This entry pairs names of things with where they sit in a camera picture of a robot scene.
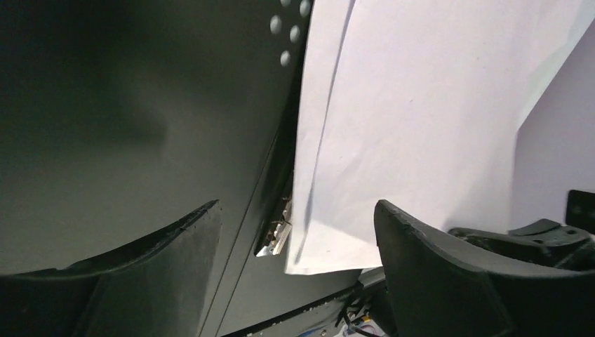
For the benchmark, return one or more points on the white paper sheet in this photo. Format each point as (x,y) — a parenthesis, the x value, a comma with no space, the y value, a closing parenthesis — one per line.
(328,20)
(424,111)

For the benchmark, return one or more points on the black folder with beige cover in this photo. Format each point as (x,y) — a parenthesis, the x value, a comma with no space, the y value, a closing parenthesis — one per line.
(119,118)

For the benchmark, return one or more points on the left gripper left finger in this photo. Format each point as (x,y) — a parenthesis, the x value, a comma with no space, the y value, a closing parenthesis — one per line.
(153,286)

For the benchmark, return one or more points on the metal folder clip mechanism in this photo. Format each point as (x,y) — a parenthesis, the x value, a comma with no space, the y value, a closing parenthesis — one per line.
(276,230)

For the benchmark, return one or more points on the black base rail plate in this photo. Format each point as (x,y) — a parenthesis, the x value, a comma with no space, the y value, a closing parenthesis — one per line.
(362,309)

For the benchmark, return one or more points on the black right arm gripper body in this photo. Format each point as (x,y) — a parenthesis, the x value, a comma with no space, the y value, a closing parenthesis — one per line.
(567,246)

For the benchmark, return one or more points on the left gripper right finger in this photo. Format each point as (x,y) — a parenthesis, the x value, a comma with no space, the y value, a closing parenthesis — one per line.
(440,285)

